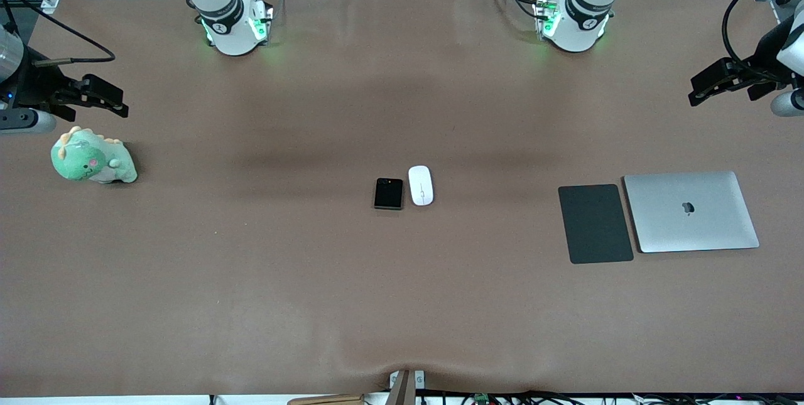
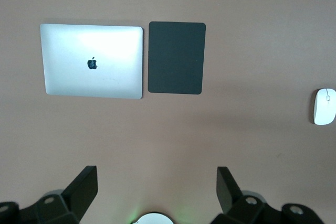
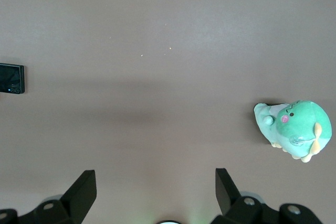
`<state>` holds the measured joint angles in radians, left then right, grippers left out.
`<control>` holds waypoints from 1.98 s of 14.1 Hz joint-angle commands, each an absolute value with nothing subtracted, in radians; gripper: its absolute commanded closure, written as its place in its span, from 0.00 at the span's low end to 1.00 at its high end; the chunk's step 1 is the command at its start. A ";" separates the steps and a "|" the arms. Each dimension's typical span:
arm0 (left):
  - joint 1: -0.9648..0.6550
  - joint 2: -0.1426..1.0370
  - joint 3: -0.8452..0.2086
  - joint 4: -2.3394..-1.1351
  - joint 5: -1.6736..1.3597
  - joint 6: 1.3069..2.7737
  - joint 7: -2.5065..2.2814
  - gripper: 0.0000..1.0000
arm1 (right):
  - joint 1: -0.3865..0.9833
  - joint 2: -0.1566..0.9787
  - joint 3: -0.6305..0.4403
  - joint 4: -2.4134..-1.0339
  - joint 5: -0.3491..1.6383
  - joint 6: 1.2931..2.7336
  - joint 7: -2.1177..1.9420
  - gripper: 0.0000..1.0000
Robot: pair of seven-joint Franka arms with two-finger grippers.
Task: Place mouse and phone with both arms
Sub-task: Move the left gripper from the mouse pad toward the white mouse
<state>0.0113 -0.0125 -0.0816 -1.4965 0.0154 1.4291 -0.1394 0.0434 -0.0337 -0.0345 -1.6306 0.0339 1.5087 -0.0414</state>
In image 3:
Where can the green dinosaur plush toy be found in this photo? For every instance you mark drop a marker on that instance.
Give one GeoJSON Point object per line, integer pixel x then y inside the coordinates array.
{"type": "Point", "coordinates": [296, 127]}

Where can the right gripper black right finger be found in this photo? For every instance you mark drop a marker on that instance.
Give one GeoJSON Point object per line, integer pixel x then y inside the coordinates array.
{"type": "Point", "coordinates": [231, 203]}

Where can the brown table cover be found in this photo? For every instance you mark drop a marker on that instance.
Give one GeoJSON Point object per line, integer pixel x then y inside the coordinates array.
{"type": "Point", "coordinates": [168, 51]}

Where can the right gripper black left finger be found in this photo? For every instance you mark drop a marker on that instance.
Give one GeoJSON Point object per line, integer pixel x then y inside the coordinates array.
{"type": "Point", "coordinates": [78, 197]}

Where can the black phone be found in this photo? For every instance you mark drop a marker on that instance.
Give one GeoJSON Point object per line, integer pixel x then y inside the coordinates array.
{"type": "Point", "coordinates": [11, 77]}

